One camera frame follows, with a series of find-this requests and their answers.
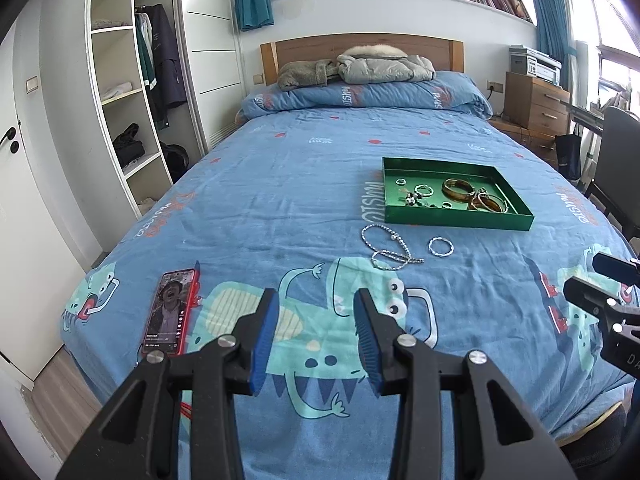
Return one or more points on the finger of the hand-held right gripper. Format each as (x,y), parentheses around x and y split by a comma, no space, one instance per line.
(590,297)
(617,267)

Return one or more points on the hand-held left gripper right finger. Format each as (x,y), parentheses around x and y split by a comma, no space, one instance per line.
(367,345)

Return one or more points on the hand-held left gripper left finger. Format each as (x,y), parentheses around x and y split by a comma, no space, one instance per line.
(265,340)

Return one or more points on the green metal tray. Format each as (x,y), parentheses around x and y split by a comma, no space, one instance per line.
(425,172)

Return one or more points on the dark cloth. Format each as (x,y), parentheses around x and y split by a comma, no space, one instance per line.
(610,440)

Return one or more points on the red cased smartphone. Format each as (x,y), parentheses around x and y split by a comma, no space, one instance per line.
(167,310)

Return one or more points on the black chair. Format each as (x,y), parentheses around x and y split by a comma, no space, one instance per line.
(620,160)

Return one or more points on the dark blue bag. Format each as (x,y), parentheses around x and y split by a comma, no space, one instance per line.
(568,157)

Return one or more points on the amber bangle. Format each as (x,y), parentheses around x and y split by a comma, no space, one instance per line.
(472,206)
(457,196)
(500,209)

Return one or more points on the thin silver bangle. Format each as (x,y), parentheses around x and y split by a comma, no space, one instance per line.
(441,237)

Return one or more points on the blue printed bed sheet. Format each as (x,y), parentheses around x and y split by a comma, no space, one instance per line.
(275,185)

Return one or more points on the glass desk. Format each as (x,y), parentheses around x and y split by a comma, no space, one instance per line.
(582,115)

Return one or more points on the wooden nightstand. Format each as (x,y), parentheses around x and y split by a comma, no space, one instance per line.
(525,140)

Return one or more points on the wooden dresser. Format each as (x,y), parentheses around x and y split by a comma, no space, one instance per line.
(535,107)

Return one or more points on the black bag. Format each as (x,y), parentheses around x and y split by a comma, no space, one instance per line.
(175,162)

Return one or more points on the white printer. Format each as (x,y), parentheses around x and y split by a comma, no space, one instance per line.
(532,65)

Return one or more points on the folded black clothes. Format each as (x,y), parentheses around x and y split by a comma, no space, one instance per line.
(129,147)

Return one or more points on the blue pillow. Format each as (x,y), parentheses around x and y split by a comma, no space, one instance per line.
(375,95)

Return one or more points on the long teal curtain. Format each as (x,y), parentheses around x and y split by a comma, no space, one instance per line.
(550,20)

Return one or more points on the white door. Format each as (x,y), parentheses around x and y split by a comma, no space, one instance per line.
(40,210)

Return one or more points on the grey fleece jacket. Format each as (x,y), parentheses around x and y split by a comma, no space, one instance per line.
(305,74)

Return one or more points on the grey down jacket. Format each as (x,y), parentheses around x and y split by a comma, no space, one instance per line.
(380,67)

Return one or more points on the folded white clothes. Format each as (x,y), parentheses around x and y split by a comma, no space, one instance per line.
(122,91)

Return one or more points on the wooden headboard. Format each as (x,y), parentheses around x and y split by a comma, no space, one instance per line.
(310,50)

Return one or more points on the green white hanging jacket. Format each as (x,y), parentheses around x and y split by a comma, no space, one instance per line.
(147,70)

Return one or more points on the dark hanging jacket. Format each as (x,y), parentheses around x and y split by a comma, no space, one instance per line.
(170,60)

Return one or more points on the white wardrobe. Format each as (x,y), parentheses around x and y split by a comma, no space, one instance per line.
(215,35)

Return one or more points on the folded grey clothes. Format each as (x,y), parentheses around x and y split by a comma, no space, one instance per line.
(106,24)

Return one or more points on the light switch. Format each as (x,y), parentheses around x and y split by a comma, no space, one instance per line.
(32,83)

